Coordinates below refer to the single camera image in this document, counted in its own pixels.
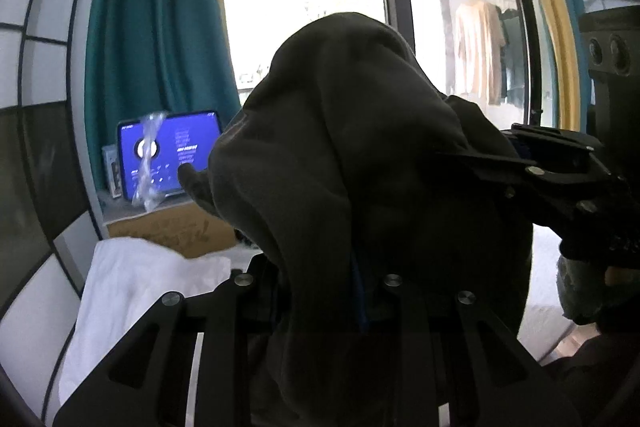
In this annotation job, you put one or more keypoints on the teal curtain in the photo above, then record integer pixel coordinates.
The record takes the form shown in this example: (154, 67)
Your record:
(150, 32)

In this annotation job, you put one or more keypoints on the peach hanging garment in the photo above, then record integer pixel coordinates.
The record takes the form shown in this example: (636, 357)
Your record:
(477, 52)

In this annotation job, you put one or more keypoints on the brown cardboard box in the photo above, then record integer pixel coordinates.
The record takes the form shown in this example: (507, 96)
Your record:
(190, 227)

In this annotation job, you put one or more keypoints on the white folded cloth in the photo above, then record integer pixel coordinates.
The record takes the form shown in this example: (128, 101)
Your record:
(130, 287)

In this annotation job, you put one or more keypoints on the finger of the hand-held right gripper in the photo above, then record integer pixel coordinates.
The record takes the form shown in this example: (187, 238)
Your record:
(590, 212)
(560, 167)

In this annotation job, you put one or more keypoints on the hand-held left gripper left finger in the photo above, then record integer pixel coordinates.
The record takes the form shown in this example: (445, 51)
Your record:
(240, 302)

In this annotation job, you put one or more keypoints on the dark hanging garment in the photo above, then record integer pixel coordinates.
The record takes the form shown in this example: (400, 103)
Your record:
(512, 57)

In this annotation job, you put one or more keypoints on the dark olive t-shirt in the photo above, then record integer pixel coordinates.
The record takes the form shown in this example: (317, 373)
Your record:
(350, 132)

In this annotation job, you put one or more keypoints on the tablet with blue screen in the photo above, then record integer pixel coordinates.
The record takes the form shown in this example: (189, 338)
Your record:
(170, 157)

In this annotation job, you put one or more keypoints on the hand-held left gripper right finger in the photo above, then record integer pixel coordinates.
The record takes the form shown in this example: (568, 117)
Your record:
(405, 317)

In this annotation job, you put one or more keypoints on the clear plastic wrap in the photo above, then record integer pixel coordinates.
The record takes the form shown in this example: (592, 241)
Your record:
(149, 157)

